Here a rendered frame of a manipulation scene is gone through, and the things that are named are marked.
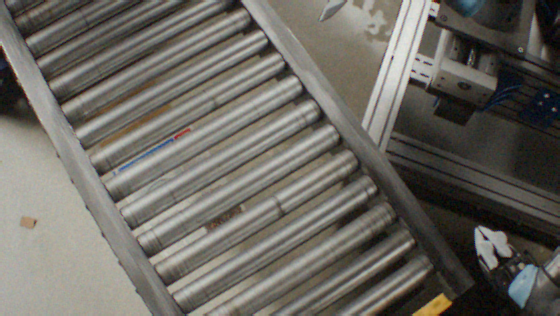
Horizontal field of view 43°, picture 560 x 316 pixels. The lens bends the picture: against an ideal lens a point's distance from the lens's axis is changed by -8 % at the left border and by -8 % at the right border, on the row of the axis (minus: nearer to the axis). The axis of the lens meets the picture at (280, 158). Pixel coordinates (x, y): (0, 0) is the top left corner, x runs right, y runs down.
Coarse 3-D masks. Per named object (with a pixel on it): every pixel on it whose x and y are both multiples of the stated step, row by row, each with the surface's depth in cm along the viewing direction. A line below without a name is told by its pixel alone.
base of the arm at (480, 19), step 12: (492, 0) 154; (504, 0) 153; (516, 0) 153; (480, 12) 158; (492, 12) 157; (504, 12) 156; (516, 12) 158; (480, 24) 161; (492, 24) 159; (504, 24) 159
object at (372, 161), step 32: (256, 0) 161; (288, 32) 158; (288, 64) 155; (320, 96) 153; (352, 128) 151; (384, 160) 149; (384, 192) 146; (416, 224) 144; (416, 256) 147; (448, 256) 142; (448, 288) 141
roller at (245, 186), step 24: (312, 144) 149; (336, 144) 151; (264, 168) 146; (288, 168) 147; (216, 192) 144; (240, 192) 144; (192, 216) 142; (216, 216) 144; (144, 240) 139; (168, 240) 140
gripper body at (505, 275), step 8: (520, 256) 141; (512, 264) 139; (520, 264) 140; (528, 264) 141; (536, 264) 139; (496, 272) 143; (504, 272) 139; (512, 272) 139; (496, 280) 144; (504, 280) 142; (512, 280) 138; (504, 288) 142; (520, 312) 143
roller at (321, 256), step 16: (384, 208) 145; (352, 224) 144; (368, 224) 144; (384, 224) 145; (336, 240) 142; (352, 240) 143; (368, 240) 145; (304, 256) 141; (320, 256) 141; (336, 256) 142; (272, 272) 140; (288, 272) 139; (304, 272) 140; (320, 272) 142; (256, 288) 138; (272, 288) 138; (288, 288) 139; (224, 304) 137; (240, 304) 136; (256, 304) 137
